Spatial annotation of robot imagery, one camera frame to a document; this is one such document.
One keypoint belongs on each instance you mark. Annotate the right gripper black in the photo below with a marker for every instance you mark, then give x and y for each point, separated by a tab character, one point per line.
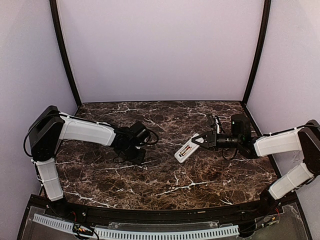
213	140

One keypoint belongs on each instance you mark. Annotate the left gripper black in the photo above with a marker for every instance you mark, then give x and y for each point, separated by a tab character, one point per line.
135	155

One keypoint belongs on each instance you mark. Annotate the white remote control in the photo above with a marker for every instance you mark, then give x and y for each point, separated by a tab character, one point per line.
192	150

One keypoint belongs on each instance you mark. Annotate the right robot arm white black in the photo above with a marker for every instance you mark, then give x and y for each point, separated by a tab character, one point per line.
304	138

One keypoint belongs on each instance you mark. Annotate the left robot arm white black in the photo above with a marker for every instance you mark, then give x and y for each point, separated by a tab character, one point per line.
53	126

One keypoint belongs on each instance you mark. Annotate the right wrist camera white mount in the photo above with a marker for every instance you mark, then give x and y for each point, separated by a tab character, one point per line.
215	123

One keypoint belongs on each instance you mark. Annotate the black front rail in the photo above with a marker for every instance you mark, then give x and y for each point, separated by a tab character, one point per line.
237	214

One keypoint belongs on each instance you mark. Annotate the white slotted cable duct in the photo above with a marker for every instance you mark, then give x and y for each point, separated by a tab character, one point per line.
121	231

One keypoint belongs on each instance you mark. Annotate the right black frame post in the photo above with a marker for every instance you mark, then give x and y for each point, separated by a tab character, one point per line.
258	50

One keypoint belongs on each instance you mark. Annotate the black frame post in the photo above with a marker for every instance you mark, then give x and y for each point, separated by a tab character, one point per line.
63	51
258	50

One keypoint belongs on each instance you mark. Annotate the left black frame post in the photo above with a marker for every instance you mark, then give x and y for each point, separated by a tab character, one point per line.
63	51

